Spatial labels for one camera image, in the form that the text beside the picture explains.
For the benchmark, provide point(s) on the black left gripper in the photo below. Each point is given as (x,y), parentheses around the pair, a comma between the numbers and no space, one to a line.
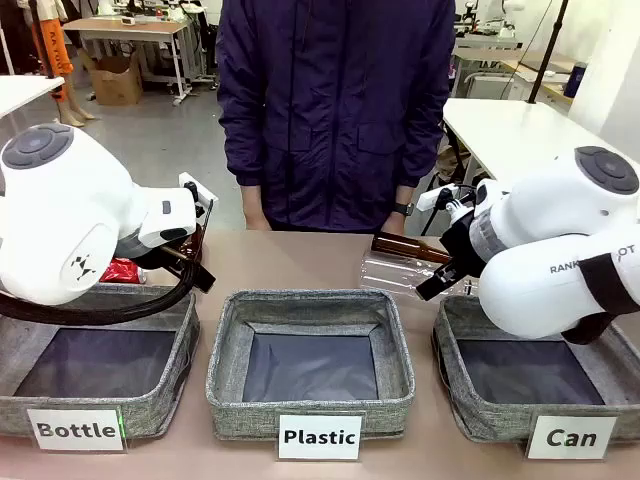
(192,275)

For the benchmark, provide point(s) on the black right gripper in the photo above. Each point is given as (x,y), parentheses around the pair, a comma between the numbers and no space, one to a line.
(462,245)

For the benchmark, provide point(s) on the brown glass bottle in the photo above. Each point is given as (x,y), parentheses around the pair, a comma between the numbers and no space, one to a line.
(405,248)
(187,245)

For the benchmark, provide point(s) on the clear plastic bottle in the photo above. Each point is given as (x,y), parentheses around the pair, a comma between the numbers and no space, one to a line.
(395,275)

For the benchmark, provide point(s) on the red can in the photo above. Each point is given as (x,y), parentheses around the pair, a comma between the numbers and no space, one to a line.
(122,271)

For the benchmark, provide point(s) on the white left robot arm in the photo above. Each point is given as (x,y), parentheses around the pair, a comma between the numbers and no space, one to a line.
(50,225)

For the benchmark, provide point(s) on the person's left forearm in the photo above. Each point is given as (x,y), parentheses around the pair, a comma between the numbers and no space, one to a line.
(406,194)

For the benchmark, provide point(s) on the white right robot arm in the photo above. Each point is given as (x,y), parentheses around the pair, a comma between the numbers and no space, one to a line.
(540,300)

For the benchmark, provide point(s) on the grey fabric basket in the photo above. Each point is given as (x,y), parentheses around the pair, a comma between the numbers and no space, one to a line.
(310,350)
(100,360)
(525,370)

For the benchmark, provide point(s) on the white Can label sign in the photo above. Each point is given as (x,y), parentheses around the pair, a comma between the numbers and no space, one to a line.
(571,438)

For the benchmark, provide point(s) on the person's left hand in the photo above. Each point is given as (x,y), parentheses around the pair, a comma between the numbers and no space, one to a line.
(400,224)

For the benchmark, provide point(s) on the person's right hand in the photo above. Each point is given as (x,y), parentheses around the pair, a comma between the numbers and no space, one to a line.
(256,212)

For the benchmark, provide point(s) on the black wrist watch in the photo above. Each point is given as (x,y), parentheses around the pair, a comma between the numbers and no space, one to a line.
(404,208)

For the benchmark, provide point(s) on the large white table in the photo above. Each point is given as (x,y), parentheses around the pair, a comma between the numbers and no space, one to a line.
(520,130)

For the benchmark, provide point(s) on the white Plastic label sign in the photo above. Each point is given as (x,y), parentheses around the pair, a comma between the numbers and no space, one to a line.
(320,436)

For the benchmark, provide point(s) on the white Bottle label sign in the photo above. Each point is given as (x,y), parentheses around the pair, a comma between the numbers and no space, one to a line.
(75,430)

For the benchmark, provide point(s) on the dark purple jacket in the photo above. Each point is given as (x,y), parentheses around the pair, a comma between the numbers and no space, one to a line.
(335,110)

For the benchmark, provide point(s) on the brown cardboard box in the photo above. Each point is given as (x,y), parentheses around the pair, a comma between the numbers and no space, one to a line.
(117,80)

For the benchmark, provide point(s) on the light wooden workbench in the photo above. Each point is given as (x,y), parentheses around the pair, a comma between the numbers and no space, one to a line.
(515,60)

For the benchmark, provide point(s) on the white side table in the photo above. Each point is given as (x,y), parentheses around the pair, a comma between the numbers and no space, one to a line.
(25,90)

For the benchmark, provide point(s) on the wooden top metal table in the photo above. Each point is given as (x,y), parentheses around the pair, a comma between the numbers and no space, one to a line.
(135,27)

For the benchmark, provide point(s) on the black tripod pole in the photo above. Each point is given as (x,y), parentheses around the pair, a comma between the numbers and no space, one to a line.
(547,50)

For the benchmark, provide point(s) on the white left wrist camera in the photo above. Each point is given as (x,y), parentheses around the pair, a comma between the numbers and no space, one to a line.
(197,190)

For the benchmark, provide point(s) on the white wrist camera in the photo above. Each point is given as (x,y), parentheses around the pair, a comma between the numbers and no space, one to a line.
(197,190)
(435,197)

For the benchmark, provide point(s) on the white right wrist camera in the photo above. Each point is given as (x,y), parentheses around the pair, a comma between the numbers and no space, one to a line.
(435,197)

